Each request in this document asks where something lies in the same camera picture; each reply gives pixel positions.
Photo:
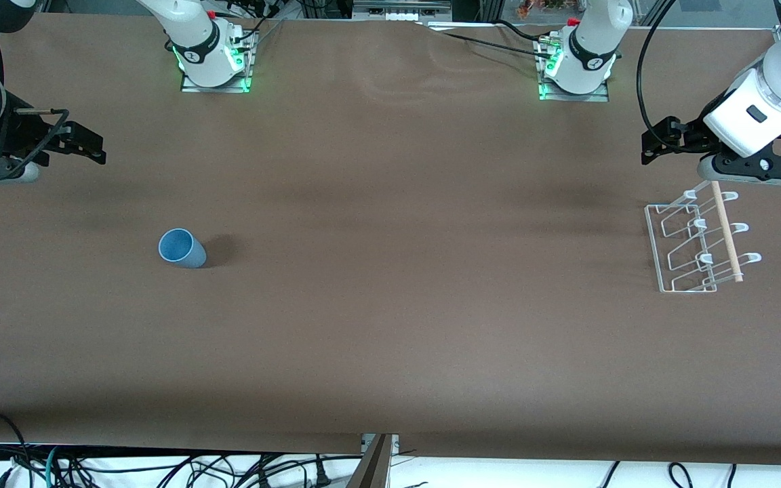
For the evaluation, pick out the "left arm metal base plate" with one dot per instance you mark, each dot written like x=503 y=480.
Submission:
x=597 y=97

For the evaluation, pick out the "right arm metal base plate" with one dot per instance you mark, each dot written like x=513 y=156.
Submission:
x=190 y=87

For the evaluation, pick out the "grey power strip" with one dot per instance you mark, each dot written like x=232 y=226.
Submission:
x=401 y=8

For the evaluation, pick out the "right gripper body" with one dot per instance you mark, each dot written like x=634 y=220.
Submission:
x=19 y=133

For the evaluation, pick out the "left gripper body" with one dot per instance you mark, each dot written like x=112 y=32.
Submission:
x=691 y=138

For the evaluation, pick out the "metal frame profile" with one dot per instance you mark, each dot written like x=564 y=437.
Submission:
x=373 y=464

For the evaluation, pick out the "orange background object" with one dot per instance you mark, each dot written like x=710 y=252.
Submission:
x=539 y=7

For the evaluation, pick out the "blue plastic cup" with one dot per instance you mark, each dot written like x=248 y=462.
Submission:
x=184 y=251

